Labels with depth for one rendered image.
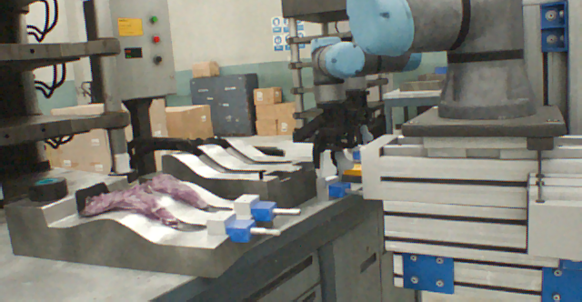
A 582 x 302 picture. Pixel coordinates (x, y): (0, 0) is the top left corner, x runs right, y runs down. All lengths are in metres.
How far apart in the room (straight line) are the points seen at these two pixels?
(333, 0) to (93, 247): 4.43
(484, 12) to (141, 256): 0.69
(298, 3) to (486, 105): 4.61
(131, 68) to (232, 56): 6.96
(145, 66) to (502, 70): 1.44
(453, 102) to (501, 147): 0.10
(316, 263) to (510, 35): 0.76
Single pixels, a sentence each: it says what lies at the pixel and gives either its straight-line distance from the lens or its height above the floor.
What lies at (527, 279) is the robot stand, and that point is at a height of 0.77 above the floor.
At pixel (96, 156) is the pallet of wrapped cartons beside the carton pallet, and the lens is 5.31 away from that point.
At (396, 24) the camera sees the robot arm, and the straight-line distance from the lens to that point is 0.65.
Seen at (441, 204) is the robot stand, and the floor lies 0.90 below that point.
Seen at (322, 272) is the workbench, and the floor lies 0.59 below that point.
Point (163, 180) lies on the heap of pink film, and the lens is 1.02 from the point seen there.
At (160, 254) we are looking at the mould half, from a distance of 0.84.
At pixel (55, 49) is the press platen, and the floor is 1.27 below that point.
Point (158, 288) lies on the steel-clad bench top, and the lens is 0.80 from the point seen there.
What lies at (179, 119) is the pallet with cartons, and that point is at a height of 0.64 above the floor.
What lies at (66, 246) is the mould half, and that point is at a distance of 0.99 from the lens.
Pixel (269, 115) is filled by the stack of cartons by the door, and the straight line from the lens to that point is 8.00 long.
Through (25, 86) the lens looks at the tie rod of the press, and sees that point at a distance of 2.25.
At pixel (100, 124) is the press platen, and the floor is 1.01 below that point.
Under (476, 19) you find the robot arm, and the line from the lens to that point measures 0.71.
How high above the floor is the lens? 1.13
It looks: 9 degrees down
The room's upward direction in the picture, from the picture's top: 5 degrees counter-clockwise
